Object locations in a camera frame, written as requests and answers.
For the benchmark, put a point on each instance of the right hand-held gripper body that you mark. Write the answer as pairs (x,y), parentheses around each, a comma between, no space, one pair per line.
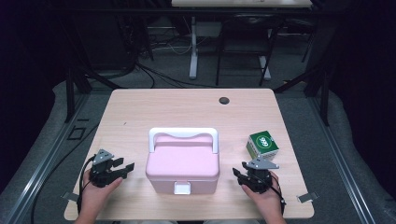
(258,180)

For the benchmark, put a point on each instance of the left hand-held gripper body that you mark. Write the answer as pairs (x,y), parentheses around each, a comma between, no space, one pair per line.
(102,174)

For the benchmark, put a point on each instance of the green and white carton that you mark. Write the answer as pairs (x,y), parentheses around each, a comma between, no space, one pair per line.
(263,143)

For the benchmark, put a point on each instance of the pink storage box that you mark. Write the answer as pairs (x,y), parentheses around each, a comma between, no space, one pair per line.
(182,161)

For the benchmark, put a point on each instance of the person's right hand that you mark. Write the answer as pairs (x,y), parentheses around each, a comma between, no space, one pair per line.
(269,202)

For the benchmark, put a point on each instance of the person's left hand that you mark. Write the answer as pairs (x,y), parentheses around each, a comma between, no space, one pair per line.
(93,199)

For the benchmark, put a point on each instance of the black metal stand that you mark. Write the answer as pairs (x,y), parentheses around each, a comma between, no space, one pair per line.
(70,93)
(324,99)

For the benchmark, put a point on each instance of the white desk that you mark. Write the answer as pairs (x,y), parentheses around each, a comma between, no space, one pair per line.
(193,46)

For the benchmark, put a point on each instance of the grey metal table bracket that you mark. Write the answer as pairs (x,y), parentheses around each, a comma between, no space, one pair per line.
(307,197)
(70,196)

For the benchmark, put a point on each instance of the black metal chair frame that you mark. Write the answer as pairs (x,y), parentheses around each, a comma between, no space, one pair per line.
(219,56)

